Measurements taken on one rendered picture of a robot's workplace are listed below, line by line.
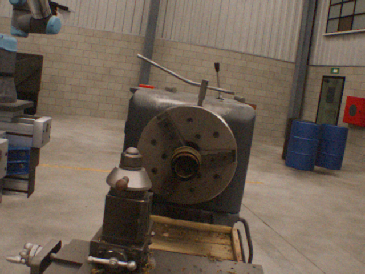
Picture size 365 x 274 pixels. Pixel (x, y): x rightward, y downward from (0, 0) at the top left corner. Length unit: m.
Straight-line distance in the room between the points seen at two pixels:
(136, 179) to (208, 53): 11.19
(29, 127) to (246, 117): 0.73
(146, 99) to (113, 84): 9.87
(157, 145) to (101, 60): 10.04
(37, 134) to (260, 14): 11.52
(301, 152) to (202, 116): 6.48
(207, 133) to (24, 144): 0.60
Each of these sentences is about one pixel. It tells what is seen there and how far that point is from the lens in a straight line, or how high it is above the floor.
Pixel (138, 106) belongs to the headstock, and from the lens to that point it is 1.40.
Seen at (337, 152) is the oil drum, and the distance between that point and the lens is 8.45.
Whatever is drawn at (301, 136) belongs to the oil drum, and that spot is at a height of 0.63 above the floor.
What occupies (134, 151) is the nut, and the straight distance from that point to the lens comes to 0.67.
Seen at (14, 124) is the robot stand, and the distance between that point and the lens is 1.38.
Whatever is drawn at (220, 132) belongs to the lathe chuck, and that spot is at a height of 1.17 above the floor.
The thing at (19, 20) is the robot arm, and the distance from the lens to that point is 1.71.
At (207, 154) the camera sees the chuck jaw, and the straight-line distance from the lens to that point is 1.18.
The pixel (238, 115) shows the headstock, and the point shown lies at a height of 1.22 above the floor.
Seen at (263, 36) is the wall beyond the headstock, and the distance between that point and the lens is 12.54.
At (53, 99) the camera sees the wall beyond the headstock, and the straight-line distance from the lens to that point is 11.29.
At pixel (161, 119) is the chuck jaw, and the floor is 1.18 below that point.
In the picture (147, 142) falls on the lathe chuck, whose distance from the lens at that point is 1.25.
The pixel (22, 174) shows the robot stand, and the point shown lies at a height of 0.93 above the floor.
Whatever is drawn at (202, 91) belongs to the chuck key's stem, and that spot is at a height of 1.29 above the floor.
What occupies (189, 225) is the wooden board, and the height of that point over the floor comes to 0.90.
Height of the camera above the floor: 1.31
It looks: 8 degrees down
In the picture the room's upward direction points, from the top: 8 degrees clockwise
